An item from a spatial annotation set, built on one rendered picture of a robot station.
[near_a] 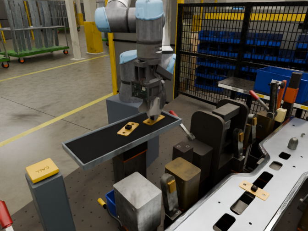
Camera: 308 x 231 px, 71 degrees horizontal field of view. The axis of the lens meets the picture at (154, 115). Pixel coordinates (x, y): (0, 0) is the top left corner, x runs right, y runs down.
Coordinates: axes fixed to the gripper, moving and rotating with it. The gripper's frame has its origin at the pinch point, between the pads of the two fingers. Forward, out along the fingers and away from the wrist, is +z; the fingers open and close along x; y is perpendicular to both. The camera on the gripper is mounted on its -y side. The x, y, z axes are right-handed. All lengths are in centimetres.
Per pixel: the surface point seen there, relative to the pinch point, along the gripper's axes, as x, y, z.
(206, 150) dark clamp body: 18.1, -5.6, 9.8
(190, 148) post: 14.8, -0.6, 7.9
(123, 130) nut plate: -2.8, 11.9, 1.5
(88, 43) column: -651, -448, 84
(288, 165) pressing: 42, -26, 18
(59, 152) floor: -173, -42, 118
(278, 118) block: 32, -60, 16
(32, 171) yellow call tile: -6.5, 38.9, 1.7
